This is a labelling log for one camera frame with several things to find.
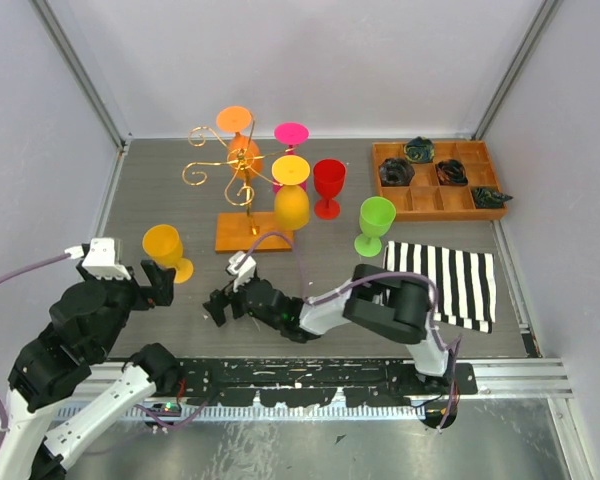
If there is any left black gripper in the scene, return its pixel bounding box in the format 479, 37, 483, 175
79, 258, 176, 357

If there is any yellow wine glass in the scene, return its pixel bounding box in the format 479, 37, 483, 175
272, 154, 311, 231
142, 224, 194, 284

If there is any gold wire wine glass rack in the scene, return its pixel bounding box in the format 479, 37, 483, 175
181, 110, 291, 253

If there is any orange plastic wine glass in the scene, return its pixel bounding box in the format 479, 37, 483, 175
216, 105, 263, 173

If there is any magenta plastic wine glass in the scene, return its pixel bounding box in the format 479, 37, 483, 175
271, 122, 311, 193

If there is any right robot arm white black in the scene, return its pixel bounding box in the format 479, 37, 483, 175
203, 264, 457, 394

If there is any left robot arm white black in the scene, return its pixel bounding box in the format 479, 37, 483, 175
0, 260, 182, 479

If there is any red plastic wine glass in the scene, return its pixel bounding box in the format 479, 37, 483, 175
313, 158, 347, 220

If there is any green plastic wine glass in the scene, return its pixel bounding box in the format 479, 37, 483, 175
354, 196, 397, 257

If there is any dark rolled tie left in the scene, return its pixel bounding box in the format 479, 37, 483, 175
378, 157, 415, 187

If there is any dark rolled tie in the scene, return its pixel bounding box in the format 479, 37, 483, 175
436, 159, 468, 187
404, 136, 435, 164
471, 186, 513, 209
378, 157, 415, 187

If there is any black white striped cloth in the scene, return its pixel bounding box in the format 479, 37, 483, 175
383, 241, 497, 334

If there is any dark rolled tie top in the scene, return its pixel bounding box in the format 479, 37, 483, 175
404, 136, 435, 164

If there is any dark rolled tie middle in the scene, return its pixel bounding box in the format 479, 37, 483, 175
436, 159, 468, 187

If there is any dark rolled tie right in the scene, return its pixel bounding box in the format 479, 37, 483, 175
471, 186, 513, 209

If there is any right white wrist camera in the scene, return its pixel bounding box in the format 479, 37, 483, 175
226, 251, 257, 292

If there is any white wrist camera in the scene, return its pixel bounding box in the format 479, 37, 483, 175
226, 251, 257, 292
64, 237, 132, 280

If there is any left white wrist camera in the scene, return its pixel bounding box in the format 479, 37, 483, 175
64, 237, 132, 280

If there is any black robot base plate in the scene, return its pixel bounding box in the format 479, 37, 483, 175
158, 358, 450, 408

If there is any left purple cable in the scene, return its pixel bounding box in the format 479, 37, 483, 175
0, 252, 86, 471

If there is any purple cable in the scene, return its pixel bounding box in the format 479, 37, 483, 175
239, 231, 464, 431
0, 252, 86, 471

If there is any grey slotted cable duct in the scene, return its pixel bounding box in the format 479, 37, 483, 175
54, 403, 425, 422

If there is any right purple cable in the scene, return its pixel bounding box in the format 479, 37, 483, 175
239, 231, 464, 431

